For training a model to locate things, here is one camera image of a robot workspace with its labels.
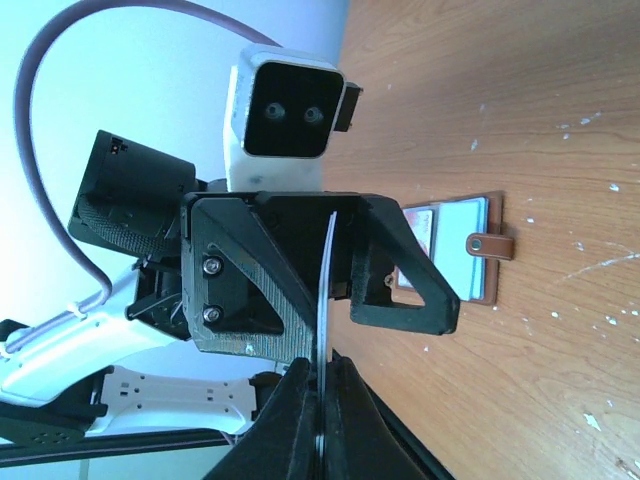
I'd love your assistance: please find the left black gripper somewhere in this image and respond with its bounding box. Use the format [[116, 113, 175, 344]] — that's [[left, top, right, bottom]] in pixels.
[[182, 192, 460, 363]]

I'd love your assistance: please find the brown leather card holder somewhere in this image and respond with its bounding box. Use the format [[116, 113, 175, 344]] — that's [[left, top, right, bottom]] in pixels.
[[403, 191, 515, 307]]

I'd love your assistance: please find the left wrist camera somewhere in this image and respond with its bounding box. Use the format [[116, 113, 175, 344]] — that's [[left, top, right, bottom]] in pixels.
[[223, 44, 363, 192]]

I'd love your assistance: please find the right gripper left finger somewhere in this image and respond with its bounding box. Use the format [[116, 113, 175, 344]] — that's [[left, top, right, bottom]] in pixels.
[[205, 358, 318, 480]]

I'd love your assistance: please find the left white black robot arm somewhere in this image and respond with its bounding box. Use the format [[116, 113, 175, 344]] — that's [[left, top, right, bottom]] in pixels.
[[1, 131, 460, 448]]

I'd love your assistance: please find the red white credit card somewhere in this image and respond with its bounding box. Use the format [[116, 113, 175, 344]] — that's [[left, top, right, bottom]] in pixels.
[[403, 207, 436, 257]]

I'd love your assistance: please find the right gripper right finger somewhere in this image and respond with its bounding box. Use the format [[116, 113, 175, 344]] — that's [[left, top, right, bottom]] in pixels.
[[325, 352, 453, 480]]

